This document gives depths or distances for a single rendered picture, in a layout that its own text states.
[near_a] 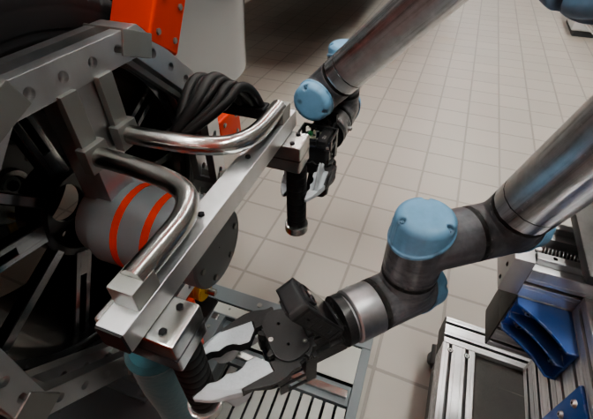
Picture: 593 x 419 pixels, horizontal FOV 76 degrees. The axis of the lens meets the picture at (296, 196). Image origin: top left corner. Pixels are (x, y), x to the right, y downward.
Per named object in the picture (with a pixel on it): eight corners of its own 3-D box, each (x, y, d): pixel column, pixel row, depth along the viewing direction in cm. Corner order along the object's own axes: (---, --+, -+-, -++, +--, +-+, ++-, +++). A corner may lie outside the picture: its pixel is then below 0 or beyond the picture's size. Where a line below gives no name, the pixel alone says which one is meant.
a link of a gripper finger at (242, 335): (192, 385, 48) (263, 364, 50) (183, 364, 44) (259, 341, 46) (190, 362, 50) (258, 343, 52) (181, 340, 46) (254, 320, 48)
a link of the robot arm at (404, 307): (422, 240, 56) (410, 275, 62) (360, 265, 53) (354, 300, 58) (460, 278, 51) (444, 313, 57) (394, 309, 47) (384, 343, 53)
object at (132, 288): (104, 160, 51) (73, 86, 44) (232, 192, 46) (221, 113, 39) (-19, 255, 38) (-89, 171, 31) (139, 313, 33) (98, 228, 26)
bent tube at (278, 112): (185, 98, 65) (172, 33, 58) (290, 116, 60) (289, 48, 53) (116, 152, 52) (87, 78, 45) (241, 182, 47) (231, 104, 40)
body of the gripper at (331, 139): (291, 136, 70) (312, 108, 78) (292, 173, 75) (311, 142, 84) (332, 144, 68) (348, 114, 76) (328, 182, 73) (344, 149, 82)
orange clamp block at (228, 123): (192, 145, 83) (213, 125, 89) (224, 152, 81) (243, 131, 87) (186, 116, 79) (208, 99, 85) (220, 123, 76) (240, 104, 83)
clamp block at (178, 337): (138, 304, 43) (124, 275, 39) (209, 330, 40) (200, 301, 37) (108, 344, 39) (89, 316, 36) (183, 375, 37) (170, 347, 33)
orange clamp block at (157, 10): (138, 50, 62) (146, -7, 60) (179, 56, 59) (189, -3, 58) (105, 36, 55) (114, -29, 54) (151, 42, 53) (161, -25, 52)
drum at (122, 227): (144, 217, 71) (121, 154, 62) (245, 246, 65) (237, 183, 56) (88, 273, 61) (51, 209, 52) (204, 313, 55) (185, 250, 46)
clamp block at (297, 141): (261, 148, 67) (259, 122, 63) (310, 158, 65) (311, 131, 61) (249, 164, 63) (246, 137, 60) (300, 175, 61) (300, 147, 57)
